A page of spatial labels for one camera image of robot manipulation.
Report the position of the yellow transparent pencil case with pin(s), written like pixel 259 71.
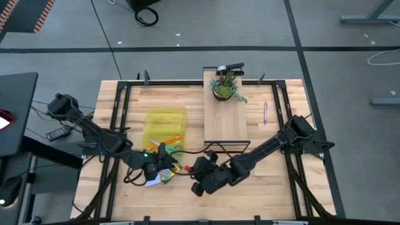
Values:
pixel 164 123

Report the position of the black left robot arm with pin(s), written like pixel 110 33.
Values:
pixel 103 137

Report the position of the grey table foot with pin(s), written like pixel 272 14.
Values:
pixel 387 101

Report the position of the purple pen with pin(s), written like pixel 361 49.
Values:
pixel 265 112

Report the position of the wooden shelf riser black frame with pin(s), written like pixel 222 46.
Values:
pixel 225 122

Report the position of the black equipment base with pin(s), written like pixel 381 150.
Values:
pixel 140 3

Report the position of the black table frame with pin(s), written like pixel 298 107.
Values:
pixel 168 83

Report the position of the grey table leg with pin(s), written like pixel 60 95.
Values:
pixel 368 19

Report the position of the potted succulent plant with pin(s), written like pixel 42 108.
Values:
pixel 223 90

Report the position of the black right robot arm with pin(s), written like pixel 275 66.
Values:
pixel 268 147

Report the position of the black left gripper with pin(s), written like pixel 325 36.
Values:
pixel 154 165

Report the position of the orange pencil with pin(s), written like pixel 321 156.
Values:
pixel 170 140

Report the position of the dark side desk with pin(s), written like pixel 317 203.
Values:
pixel 15 93

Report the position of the black device with white label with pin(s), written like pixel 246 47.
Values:
pixel 232 66

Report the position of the green yellow crayon box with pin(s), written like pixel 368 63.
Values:
pixel 167 176

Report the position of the phone in red case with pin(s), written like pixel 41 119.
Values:
pixel 4 120

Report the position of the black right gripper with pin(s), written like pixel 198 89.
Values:
pixel 215 178

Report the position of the white notepad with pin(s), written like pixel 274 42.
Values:
pixel 153 182

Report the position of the black power adapter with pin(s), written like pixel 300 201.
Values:
pixel 57 133

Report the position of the black computer mouse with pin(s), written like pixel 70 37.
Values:
pixel 9 190

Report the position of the red eraser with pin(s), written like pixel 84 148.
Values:
pixel 187 168

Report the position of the black mat orange striped edge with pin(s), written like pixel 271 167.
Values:
pixel 25 15

